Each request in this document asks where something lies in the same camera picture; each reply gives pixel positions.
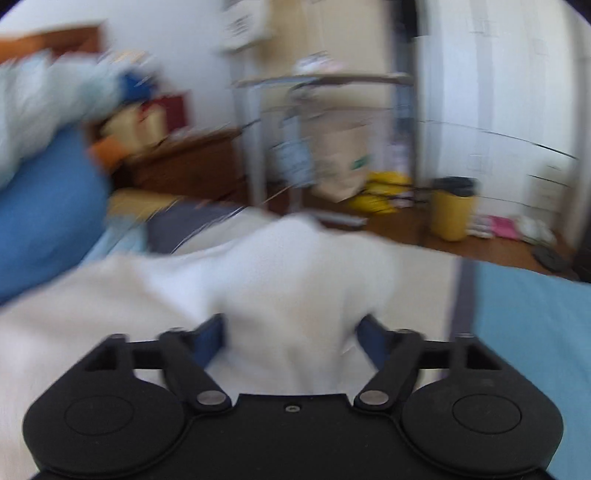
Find cream fleece garment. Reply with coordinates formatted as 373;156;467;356
69;215;407;398

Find metal rack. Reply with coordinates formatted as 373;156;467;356
228;71;416;213

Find white sneakers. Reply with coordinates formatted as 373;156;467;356
517;217;557;245

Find wooden cabinet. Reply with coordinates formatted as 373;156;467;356
115;127;250;204

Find brown paper bag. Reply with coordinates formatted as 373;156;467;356
309;122;375;201

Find yellow plastic bags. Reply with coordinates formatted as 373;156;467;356
348;171;414;214

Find blue pillow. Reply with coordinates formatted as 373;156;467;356
0;124;112;301

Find white quilt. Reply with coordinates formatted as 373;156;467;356
0;51;121;185

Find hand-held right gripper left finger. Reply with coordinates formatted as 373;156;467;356
83;314;232;412

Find dark slippers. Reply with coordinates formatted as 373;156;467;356
533;247;571;273

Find yellow trash bin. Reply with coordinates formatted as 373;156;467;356
429;176;478;241

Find light blue cloth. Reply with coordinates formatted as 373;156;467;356
85;226;148;264

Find blue and cream bed blanket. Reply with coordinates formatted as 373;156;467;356
0;189;591;480

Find white bag with green print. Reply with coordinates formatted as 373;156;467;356
272;138;310;185

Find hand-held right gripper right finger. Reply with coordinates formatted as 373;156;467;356
353;314;506;411

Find white wardrobe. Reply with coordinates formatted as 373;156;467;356
416;0;591;232

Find pink slippers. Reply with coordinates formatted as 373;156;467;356
489;217;518;238

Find red box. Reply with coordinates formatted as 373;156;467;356
154;95;190;130

